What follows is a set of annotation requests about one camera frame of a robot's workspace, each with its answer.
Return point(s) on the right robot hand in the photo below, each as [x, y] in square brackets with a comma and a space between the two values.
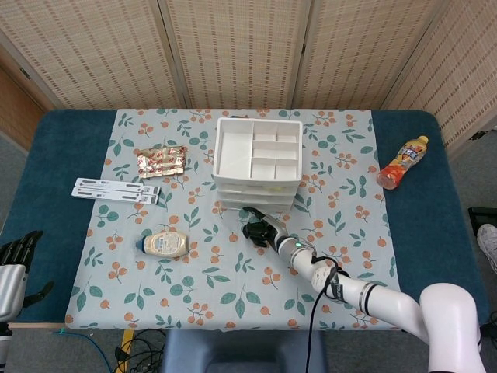
[272, 229]

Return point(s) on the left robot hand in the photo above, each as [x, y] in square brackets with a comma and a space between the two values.
[11, 279]

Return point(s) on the clear plastic drawer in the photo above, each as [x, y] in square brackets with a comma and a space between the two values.
[256, 197]
[233, 206]
[256, 187]

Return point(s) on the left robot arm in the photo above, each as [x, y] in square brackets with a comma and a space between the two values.
[4, 346]

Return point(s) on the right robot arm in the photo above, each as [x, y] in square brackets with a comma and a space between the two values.
[388, 299]

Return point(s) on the white plastic drawer organizer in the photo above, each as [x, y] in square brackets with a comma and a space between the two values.
[233, 151]

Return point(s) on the floral tablecloth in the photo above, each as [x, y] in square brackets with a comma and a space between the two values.
[194, 287]

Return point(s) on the mayonnaise squeeze bottle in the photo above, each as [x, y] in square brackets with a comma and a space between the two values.
[167, 245]

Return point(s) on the yellow floor tape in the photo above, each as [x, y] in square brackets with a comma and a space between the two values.
[125, 338]

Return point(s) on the red foil snack packet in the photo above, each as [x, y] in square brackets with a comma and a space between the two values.
[161, 162]

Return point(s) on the orange drink bottle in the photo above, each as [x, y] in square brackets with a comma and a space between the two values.
[402, 163]

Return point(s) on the woven folding screen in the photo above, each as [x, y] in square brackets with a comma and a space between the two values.
[240, 50]

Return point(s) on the black floor object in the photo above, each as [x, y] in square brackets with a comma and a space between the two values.
[483, 215]

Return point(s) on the white shoe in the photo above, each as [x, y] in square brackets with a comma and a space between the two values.
[488, 242]

